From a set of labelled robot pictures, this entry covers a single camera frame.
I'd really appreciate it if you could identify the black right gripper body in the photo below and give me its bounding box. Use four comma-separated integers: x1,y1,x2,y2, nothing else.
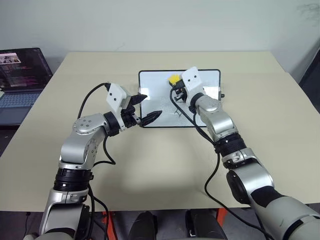
174,85,188,104

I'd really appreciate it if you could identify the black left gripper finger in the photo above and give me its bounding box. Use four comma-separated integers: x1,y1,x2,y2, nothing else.
140,110,163,129
129,94,148,107

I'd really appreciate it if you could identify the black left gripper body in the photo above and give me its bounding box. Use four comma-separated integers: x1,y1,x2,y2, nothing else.
120,96,142,129

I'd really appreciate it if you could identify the yellow whiteboard eraser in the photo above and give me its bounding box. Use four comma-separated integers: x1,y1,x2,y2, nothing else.
167,74,181,87

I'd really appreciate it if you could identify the black-framed tabletop whiteboard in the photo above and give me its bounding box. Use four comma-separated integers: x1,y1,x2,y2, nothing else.
138,69,226,129

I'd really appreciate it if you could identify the dark rounded shape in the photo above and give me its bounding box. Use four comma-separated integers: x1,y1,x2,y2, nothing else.
186,208,221,240
129,211,158,240

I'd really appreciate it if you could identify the open dark laptop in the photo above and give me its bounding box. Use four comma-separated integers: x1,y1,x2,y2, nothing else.
0,47,54,127

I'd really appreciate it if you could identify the dark side desk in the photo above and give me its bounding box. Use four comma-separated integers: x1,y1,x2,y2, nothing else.
0,55,68,157

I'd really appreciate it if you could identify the dark grey furniture panel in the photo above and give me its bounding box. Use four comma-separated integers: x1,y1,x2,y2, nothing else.
298,44,320,113

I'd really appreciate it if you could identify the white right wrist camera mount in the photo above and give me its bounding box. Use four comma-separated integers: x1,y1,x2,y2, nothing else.
181,66,208,101

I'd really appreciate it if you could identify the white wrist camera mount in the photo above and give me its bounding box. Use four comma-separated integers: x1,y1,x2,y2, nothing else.
105,83,133,133
181,66,208,101

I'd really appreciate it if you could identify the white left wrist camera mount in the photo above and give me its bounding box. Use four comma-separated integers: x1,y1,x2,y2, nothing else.
105,83,133,133

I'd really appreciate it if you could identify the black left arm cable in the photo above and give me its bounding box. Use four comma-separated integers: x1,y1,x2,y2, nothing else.
76,82,117,240

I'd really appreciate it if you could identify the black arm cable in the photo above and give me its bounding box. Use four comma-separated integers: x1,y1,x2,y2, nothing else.
76,82,117,240
169,86,276,240

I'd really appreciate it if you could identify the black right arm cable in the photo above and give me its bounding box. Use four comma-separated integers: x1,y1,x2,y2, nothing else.
169,86,276,240

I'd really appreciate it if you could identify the orange frame piece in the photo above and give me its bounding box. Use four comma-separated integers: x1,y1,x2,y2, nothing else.
101,211,116,227
215,207,227,227

